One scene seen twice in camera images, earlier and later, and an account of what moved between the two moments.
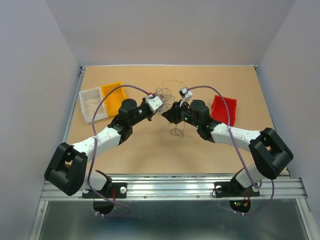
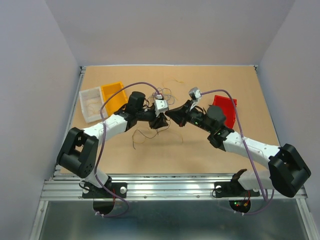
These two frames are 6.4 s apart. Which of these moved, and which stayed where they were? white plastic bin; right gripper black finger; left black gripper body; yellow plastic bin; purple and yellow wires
Moved: left black gripper body; purple and yellow wires
Stayed: white plastic bin; right gripper black finger; yellow plastic bin
